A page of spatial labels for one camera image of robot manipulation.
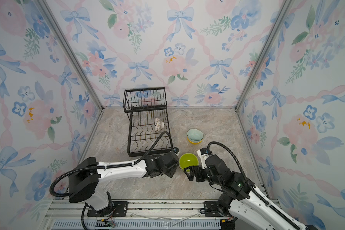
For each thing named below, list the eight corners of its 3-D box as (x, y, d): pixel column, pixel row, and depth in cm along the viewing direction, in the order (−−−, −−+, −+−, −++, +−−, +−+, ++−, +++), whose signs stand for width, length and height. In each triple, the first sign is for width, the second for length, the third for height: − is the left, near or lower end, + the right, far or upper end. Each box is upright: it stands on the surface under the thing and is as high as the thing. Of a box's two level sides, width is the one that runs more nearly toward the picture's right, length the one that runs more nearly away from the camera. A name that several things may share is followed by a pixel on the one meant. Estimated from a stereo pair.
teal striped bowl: (187, 145, 100) (188, 140, 94) (186, 133, 106) (187, 128, 100) (202, 145, 100) (204, 140, 94) (200, 133, 106) (202, 128, 100)
